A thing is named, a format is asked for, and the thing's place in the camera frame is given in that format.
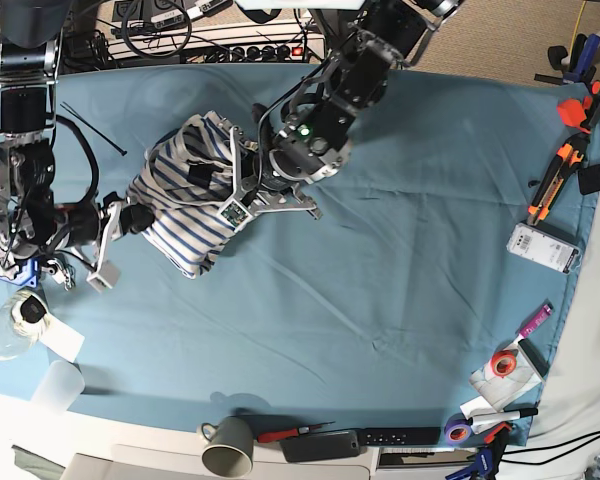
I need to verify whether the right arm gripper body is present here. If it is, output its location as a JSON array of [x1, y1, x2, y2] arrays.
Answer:
[[44, 192, 155, 293]]

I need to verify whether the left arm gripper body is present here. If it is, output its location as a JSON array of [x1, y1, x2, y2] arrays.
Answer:
[[217, 124, 322, 231]]

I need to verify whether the blue white striped T-shirt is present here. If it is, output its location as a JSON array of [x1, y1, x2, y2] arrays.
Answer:
[[127, 111, 235, 279]]

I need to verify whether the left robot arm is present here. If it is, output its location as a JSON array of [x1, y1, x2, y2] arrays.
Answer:
[[217, 1, 461, 231]]

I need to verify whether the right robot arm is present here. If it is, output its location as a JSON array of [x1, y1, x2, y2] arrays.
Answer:
[[0, 1, 154, 292]]

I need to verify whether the white paper card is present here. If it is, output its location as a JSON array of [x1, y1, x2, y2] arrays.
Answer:
[[40, 322, 85, 363]]

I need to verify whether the clear plastic bottle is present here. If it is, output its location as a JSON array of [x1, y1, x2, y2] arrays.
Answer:
[[0, 288, 50, 362]]

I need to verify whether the translucent plastic cup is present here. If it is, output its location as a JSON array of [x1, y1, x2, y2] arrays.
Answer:
[[31, 360, 85, 415]]

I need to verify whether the black power strip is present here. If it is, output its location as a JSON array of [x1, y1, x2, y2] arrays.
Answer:
[[192, 44, 308, 63]]

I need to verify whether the teal table cloth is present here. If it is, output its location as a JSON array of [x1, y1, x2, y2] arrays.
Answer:
[[0, 62, 600, 446]]

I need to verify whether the grey ceramic mug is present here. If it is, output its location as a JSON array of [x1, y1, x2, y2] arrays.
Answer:
[[198, 417, 254, 479]]

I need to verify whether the black smartphone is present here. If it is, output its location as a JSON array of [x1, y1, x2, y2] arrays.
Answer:
[[280, 430, 361, 463]]

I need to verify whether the black remote control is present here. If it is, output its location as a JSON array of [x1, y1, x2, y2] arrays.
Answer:
[[357, 427, 441, 447]]

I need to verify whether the white labelled box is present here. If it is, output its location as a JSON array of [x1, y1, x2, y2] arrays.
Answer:
[[506, 223, 580, 275]]

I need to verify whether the orange tape roll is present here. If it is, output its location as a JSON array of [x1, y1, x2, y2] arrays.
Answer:
[[490, 350, 517, 378]]

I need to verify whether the purple tape roll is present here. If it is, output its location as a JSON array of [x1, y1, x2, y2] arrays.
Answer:
[[444, 418, 473, 446]]

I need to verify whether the printed paper sheet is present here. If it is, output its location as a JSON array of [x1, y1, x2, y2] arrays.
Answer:
[[469, 345, 544, 411]]

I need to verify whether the purple pen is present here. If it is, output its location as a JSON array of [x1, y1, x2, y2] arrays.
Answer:
[[517, 302, 553, 339]]

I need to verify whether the orange utility knife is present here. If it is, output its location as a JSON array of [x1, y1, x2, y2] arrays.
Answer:
[[526, 134, 589, 226]]

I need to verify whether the blue bar clamp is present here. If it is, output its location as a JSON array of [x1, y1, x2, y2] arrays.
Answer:
[[446, 422, 513, 480]]

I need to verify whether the orange black clamp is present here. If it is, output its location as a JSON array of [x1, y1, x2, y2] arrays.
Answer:
[[557, 80, 600, 134]]

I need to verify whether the black cable tie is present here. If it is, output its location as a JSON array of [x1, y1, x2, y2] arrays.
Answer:
[[60, 101, 128, 157]]

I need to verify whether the red handled screwdriver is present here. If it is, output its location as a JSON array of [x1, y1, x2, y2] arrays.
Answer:
[[256, 422, 331, 444]]

